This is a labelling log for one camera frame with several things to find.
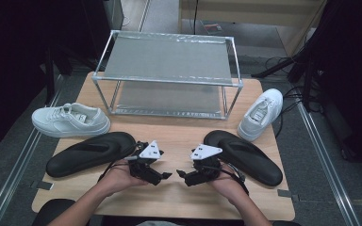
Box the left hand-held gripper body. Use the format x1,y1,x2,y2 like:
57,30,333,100
128,139,165,181

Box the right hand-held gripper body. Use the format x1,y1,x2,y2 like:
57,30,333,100
190,143,224,186

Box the black flip-flop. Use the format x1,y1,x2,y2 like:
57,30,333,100
45,131,137,178
203,130,284,187

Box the white sneaker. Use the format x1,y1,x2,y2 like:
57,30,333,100
31,102,111,138
237,88,284,142

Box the metal shoe rack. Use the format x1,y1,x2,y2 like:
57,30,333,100
91,29,244,121

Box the person's right hand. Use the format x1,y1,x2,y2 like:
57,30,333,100
207,173,244,203

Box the person's left hand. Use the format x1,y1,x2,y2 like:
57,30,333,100
102,158,149,198

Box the grey tape piece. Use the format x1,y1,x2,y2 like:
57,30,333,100
277,188,300,202
30,180,55,191

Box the black chair armrest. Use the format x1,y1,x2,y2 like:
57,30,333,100
31,198,76,226
271,220,303,226

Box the black tripod stand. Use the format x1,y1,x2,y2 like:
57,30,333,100
251,46,315,111

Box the black metal stand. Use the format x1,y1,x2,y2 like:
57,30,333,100
43,43,98,106

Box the book with red cover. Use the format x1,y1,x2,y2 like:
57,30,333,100
201,21,223,36

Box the wooden cabinet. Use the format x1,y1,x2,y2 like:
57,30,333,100
178,0,328,57

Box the dark curtain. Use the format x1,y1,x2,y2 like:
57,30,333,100
295,0,362,172
0,0,112,156

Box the black floor cables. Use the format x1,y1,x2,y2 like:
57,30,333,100
265,56,321,139

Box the metal floor rail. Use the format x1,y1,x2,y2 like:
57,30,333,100
295,100,362,226
0,74,65,226

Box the thin black hanging cable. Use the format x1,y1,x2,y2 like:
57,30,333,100
193,0,200,35

